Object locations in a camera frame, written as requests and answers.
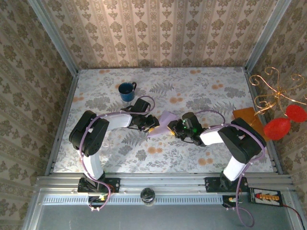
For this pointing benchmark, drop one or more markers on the black power connector board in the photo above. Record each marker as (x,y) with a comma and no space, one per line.
(265,197)

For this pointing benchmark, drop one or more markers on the small red ornament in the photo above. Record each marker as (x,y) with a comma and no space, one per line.
(297,113)

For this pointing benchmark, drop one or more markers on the dark blue mug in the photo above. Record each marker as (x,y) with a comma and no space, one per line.
(126,92)

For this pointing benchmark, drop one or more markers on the aluminium front rail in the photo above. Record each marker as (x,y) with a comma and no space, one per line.
(163,182)

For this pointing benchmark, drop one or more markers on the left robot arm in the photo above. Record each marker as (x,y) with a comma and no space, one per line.
(86,134)

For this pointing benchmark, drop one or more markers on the large red ornament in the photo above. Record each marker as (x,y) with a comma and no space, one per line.
(278,128)

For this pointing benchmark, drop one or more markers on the grey metal shelf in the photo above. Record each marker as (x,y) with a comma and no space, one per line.
(168,218)

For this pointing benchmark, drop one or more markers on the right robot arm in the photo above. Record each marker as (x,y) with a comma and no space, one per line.
(242,141)

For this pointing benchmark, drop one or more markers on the aluminium frame post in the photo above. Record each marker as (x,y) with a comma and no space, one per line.
(266,36)
(54,36)

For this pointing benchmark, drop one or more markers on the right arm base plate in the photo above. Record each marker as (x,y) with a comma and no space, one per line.
(213,185)

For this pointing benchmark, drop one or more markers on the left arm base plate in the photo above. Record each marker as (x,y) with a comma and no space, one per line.
(112,184)

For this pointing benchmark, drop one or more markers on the small black connector board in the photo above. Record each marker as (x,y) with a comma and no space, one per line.
(97,200)
(230,200)

